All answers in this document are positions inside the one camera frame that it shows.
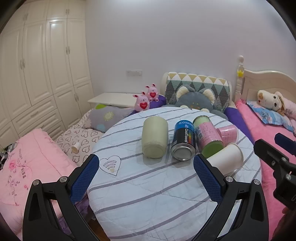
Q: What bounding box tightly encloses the bright pink blanket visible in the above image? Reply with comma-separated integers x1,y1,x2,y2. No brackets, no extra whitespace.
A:
235,100,296,241

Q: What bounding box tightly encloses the triangle patterned cushion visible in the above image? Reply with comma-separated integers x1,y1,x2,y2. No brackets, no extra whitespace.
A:
165,72,233,106

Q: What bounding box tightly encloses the purple bed sheet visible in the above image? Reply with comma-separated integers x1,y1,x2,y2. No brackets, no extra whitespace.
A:
224,107,244,131

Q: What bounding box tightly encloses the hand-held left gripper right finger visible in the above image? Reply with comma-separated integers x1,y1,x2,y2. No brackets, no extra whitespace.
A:
193,154,269,241

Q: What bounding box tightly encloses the small pink bunny plush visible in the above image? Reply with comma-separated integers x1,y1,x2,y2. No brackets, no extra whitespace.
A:
145,83,159,102

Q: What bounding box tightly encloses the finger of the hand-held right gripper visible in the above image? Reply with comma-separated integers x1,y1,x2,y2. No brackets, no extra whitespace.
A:
253,138,296,171
274,133,296,149

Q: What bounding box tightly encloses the white paper cup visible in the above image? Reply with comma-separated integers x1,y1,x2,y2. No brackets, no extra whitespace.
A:
206,143,244,175

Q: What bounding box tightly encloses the white dog plush toy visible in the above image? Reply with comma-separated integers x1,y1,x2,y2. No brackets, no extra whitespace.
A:
257,90,288,116

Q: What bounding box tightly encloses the cream wooden bed headboard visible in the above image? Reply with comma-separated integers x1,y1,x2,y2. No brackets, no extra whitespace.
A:
234,55,296,105

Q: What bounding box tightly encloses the pink pillow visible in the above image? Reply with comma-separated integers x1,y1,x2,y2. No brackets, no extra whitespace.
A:
277,95,296,121

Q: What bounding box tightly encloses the pale green cup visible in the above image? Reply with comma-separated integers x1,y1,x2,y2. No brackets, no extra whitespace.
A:
142,116,169,159

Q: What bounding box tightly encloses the grey cat plush cushion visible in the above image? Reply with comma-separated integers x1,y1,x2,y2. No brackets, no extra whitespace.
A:
161,85,229,120

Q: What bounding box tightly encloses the pink plastic cup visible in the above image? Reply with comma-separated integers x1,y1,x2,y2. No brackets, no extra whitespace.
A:
216,125,239,143

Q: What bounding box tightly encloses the cream wardrobe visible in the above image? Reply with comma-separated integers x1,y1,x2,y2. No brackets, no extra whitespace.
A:
0,0,94,145

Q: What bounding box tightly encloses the heart patterned bed sheet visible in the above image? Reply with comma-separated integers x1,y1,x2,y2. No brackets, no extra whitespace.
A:
54,109,105,165

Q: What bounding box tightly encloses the light pink embroidered quilt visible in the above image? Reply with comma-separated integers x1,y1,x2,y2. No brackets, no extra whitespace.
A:
0,128,93,233

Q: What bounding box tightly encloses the blue and black can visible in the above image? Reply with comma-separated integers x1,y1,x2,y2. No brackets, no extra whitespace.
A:
170,120,198,161

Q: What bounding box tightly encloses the black and white cloth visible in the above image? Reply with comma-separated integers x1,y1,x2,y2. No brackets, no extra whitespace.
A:
0,143,18,168

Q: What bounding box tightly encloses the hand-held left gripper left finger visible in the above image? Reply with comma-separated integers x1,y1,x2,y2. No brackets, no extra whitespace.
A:
22,154,102,241

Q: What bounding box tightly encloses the white bedside table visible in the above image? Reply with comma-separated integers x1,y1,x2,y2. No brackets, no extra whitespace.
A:
87,93,139,108

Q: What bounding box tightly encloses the large pink bunny plush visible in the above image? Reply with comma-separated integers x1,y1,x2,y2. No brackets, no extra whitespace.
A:
133,91,149,112

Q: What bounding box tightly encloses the blue cartoon pillow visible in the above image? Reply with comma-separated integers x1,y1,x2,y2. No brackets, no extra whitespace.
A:
246,100,296,133

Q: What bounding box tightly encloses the grey flower pillow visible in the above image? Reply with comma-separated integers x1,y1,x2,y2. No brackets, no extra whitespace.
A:
84,104,135,133

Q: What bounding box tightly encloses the pink and green can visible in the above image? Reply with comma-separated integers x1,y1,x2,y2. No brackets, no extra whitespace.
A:
193,115,225,158

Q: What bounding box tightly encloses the purple pillow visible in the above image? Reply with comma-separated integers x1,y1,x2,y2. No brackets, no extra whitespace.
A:
148,94,167,109

